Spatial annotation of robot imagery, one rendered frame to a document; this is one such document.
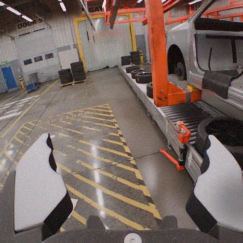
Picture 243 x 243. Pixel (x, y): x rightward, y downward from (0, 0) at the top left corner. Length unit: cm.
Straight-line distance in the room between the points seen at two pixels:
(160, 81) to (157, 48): 40
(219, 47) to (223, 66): 27
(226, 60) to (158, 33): 112
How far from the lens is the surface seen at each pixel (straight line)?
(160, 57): 185
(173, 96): 202
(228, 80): 160
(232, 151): 138
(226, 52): 246
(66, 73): 771
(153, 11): 188
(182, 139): 143
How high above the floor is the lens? 130
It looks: 27 degrees down
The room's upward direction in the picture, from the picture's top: 9 degrees counter-clockwise
